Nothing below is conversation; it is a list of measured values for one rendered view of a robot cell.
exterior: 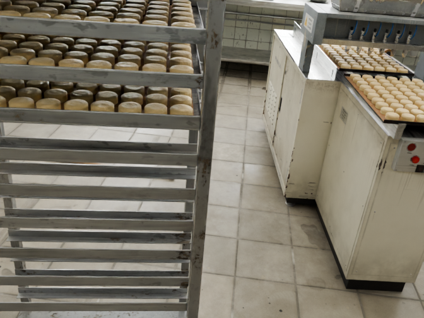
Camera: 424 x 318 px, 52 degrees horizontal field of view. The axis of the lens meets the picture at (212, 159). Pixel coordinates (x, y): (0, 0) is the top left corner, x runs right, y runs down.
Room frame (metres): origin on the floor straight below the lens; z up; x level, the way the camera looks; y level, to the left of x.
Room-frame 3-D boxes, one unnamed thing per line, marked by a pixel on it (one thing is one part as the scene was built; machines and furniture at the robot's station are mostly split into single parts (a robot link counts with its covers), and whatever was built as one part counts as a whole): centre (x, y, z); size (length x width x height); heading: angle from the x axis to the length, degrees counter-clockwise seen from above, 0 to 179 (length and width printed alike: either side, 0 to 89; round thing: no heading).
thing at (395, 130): (2.55, -0.66, 0.87); 2.01 x 0.03 x 0.07; 3
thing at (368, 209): (1.94, -0.84, 0.45); 0.70 x 0.34 x 0.90; 3
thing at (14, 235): (1.22, 0.37, 0.51); 0.64 x 0.03 x 0.03; 97
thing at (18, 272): (1.22, 0.37, 0.33); 0.64 x 0.03 x 0.03; 97
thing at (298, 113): (2.92, -0.79, 0.42); 1.28 x 0.72 x 0.84; 3
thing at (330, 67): (2.91, -0.58, 0.88); 1.28 x 0.01 x 0.07; 3
